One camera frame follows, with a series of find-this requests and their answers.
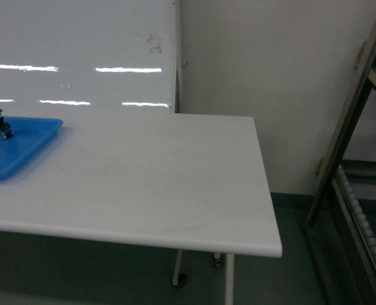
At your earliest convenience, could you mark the white whiteboard panel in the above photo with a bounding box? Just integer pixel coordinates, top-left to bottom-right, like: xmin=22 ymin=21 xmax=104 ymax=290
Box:
xmin=0 ymin=1 xmax=180 ymax=112

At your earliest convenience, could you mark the metal roller rack shelf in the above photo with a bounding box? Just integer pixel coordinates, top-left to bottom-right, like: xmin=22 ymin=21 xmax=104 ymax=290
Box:
xmin=302 ymin=0 xmax=376 ymax=305

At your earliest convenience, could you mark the blue plastic tray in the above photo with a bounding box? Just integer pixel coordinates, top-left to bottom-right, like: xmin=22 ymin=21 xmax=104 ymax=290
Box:
xmin=0 ymin=116 xmax=63 ymax=180

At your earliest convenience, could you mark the white table leg frame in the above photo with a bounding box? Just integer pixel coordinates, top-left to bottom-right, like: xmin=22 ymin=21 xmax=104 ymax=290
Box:
xmin=172 ymin=249 xmax=235 ymax=305

